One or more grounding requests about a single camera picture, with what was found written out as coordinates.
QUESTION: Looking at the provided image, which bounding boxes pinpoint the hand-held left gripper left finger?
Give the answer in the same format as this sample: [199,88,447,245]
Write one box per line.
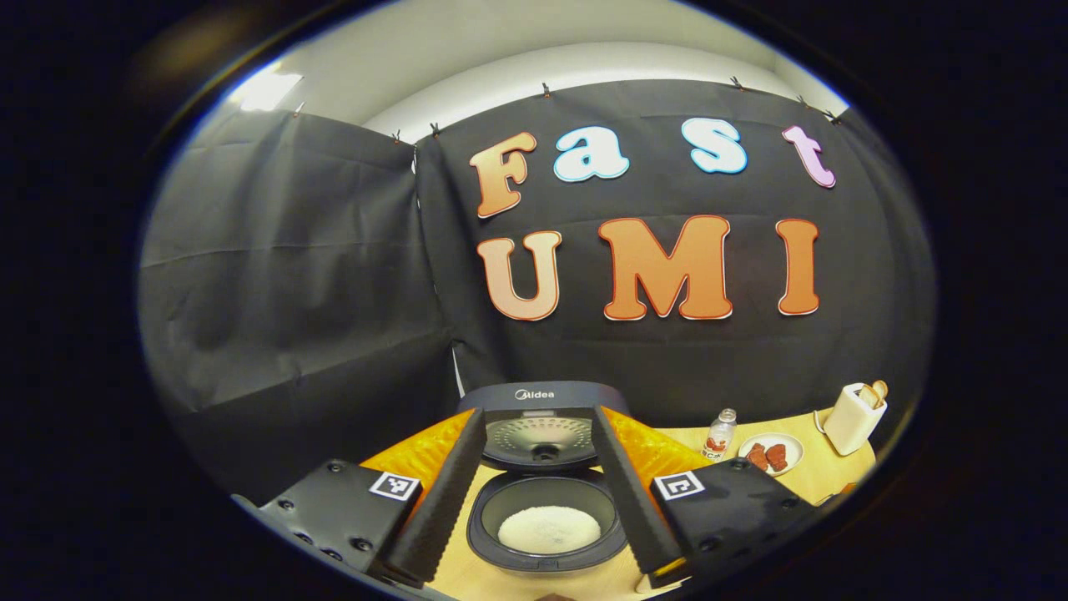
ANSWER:
[232,407,487,587]

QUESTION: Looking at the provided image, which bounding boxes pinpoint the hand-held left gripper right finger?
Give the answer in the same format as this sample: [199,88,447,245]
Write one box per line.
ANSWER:
[592,406,825,592]

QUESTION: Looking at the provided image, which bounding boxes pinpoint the white rice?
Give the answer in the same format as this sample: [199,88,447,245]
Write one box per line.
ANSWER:
[497,505,602,555]

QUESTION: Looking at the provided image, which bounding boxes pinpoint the black rice cooker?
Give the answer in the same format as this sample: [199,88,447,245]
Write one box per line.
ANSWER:
[456,381,632,577]

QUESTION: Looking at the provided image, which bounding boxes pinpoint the clear drink bottle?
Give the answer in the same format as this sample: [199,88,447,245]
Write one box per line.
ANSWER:
[703,408,738,462]

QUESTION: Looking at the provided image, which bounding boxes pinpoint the white round plate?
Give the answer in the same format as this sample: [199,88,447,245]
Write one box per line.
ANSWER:
[738,432,805,477]

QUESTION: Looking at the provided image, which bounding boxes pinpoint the white toaster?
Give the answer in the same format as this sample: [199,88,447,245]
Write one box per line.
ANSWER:
[814,382,889,457]

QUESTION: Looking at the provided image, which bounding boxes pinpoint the black backdrop cloth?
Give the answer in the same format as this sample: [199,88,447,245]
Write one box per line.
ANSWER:
[138,79,937,510]

